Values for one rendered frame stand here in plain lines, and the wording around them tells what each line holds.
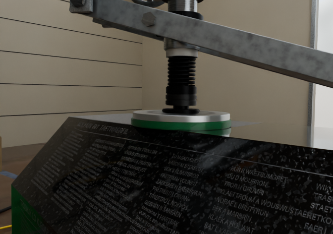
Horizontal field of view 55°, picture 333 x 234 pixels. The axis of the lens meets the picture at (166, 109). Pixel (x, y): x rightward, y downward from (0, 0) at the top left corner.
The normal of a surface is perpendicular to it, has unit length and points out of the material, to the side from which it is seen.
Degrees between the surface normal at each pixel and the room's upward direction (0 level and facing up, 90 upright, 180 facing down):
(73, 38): 90
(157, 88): 90
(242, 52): 90
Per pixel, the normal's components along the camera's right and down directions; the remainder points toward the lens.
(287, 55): -0.24, 0.05
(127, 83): 0.78, 0.04
